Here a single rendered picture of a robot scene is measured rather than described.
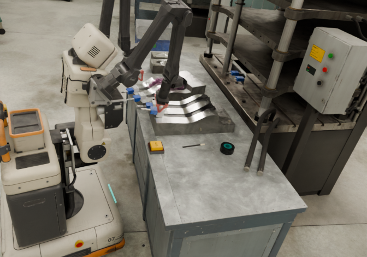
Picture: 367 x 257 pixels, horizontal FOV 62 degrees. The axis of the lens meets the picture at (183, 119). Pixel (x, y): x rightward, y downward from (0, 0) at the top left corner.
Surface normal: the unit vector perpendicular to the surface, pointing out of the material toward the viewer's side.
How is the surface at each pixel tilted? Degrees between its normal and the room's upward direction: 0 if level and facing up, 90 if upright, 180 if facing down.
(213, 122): 90
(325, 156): 90
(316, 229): 0
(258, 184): 0
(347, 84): 90
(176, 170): 0
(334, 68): 90
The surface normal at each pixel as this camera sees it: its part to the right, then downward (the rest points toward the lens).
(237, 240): 0.26, 0.55
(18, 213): 0.46, 0.53
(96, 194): 0.13, -0.84
